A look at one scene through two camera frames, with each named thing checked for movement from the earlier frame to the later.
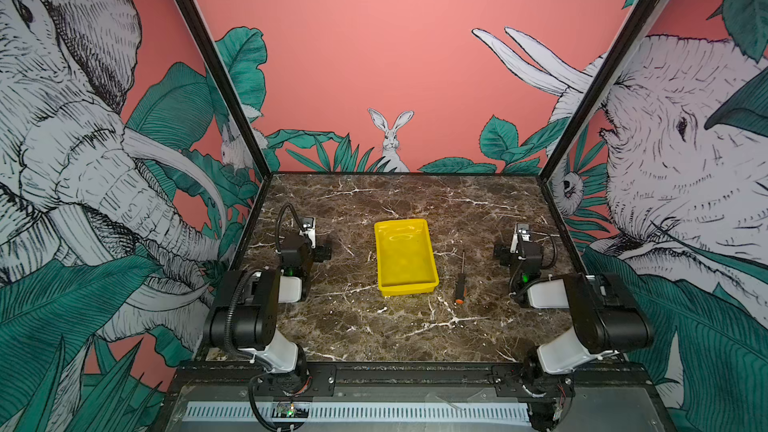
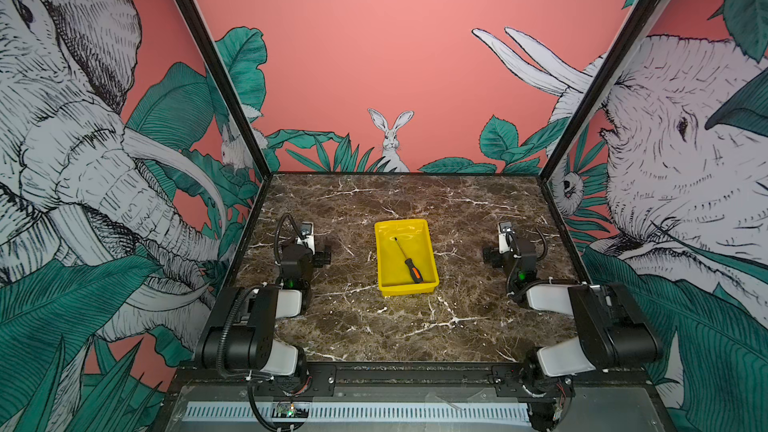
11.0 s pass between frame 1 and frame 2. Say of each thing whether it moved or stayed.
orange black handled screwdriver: moved
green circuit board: stayed
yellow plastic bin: stayed
